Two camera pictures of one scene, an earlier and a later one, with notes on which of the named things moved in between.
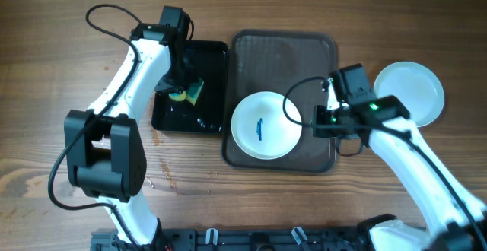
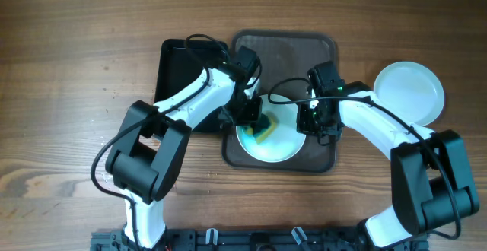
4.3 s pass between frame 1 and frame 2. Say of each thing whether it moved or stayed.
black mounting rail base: stayed
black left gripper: moved
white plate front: stayed
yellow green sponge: moved
